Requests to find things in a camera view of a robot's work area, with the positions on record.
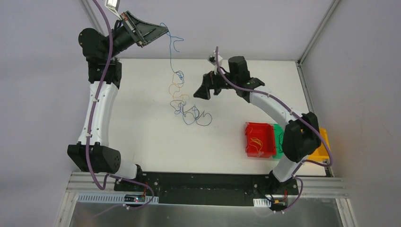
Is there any brown thin cable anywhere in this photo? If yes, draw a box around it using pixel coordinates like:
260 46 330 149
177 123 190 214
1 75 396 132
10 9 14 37
170 100 213 127

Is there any blue thin cable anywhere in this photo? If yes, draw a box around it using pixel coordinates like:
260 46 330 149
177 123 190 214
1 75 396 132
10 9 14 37
159 22 201 125

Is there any yellow thin cable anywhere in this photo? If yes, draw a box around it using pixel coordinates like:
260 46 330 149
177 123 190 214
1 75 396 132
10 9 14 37
168 82 190 104

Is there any orange thin cable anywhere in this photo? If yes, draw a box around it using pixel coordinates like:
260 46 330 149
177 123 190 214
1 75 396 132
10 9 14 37
249 136 264 156

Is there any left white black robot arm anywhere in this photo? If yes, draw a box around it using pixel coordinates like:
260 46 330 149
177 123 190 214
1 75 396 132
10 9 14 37
67 11 169 191

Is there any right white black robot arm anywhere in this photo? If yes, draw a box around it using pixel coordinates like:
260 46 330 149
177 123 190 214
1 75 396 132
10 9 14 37
193 54 322 194

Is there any red plastic bin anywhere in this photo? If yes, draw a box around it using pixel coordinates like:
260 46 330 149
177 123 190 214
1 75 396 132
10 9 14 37
244 122 276 158

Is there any green plastic bin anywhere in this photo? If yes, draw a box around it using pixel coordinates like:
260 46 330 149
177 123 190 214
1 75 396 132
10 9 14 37
273 124 284 159

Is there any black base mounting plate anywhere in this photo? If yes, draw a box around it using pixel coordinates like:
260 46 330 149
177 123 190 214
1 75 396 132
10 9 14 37
114 172 299 206

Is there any yellow plastic bin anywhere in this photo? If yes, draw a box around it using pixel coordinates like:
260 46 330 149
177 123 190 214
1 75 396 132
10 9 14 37
308 128 330 162

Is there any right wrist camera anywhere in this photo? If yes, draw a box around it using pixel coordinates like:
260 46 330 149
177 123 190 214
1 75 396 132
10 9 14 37
207 53 223 67

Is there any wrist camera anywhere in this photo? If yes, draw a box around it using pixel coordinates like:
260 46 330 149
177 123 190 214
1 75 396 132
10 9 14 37
207 53 223 67
104 0 120 12

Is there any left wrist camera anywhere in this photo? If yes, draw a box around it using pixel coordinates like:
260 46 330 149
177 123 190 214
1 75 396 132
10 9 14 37
104 0 120 12

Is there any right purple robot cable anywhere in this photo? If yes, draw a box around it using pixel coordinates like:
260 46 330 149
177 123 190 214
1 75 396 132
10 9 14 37
214 46 334 215

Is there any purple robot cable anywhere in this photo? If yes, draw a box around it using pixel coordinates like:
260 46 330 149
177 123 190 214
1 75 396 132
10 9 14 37
78 0 155 218
214 46 334 215

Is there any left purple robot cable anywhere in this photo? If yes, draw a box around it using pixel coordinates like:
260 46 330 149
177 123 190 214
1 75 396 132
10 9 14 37
78 0 155 218

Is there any aluminium frame rail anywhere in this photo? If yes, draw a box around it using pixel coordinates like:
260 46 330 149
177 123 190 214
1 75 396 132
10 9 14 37
66 172 349 199

